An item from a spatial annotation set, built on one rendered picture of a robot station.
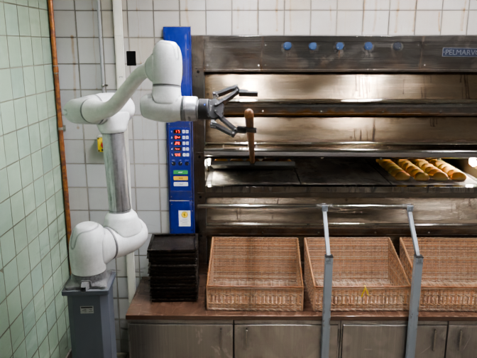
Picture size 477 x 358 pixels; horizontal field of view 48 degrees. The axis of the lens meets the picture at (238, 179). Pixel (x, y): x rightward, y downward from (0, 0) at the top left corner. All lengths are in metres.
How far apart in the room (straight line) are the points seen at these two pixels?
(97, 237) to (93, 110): 0.57
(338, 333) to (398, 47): 1.70
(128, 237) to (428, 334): 1.77
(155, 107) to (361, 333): 1.88
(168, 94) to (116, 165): 0.67
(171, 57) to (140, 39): 1.39
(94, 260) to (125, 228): 0.21
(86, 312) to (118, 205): 0.50
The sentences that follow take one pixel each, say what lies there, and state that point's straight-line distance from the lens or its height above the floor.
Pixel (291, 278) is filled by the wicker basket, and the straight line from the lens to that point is 3.52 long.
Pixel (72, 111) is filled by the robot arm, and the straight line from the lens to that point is 2.39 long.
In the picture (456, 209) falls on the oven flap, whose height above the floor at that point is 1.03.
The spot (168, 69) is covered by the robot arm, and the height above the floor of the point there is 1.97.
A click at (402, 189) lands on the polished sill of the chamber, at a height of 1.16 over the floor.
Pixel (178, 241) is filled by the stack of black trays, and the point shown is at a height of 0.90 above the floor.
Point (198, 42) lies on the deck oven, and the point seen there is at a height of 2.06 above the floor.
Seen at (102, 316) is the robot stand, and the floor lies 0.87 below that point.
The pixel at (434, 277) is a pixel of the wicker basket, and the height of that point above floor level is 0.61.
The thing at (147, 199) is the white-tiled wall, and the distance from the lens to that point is 3.49.
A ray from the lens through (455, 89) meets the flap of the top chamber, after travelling 3.54.
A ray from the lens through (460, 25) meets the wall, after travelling 3.53.
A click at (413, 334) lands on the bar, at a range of 3.25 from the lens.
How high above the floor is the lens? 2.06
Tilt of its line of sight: 14 degrees down
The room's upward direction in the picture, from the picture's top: straight up
